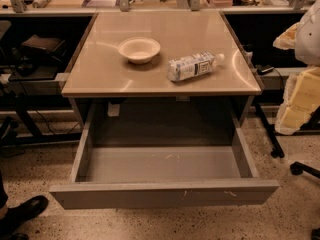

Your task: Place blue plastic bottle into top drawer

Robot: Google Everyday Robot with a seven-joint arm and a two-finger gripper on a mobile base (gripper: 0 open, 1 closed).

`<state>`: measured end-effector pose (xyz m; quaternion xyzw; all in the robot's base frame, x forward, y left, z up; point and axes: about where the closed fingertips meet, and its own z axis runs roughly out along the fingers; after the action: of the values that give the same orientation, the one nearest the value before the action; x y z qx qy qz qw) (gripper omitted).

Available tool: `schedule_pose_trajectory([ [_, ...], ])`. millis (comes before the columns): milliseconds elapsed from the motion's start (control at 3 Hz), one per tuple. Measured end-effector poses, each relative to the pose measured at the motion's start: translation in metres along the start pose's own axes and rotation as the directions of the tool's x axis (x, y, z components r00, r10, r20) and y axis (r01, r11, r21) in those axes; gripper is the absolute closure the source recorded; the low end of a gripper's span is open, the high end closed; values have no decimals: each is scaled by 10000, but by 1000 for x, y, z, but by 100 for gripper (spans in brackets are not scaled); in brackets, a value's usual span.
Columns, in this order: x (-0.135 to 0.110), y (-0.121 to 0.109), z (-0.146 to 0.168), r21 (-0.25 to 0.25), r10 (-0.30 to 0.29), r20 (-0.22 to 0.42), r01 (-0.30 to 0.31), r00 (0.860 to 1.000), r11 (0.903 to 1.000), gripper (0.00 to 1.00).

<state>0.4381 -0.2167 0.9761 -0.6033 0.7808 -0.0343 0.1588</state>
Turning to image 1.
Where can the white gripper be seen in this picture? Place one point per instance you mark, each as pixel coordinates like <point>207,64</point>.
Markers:
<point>309,40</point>

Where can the clear plastic water bottle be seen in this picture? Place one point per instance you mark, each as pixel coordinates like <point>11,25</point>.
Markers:
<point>193,66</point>

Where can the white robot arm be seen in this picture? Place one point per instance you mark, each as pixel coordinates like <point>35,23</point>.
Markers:
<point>308,38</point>

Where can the open grey top drawer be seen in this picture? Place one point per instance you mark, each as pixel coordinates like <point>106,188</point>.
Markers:
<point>163,153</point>

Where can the small black device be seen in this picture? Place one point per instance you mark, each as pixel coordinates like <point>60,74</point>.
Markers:
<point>262,70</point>

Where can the black office chair base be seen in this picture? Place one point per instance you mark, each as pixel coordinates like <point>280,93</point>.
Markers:
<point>298,168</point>

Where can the beige top cabinet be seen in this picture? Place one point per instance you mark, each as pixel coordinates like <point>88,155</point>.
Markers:
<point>100,73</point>

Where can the white bowl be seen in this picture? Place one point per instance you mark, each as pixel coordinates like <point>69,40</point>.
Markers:
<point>139,50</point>

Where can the black bag on shelf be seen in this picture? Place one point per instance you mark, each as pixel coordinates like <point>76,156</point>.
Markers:
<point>43,48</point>

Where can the black shoe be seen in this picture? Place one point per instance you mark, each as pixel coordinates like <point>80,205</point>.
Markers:
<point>15,217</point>

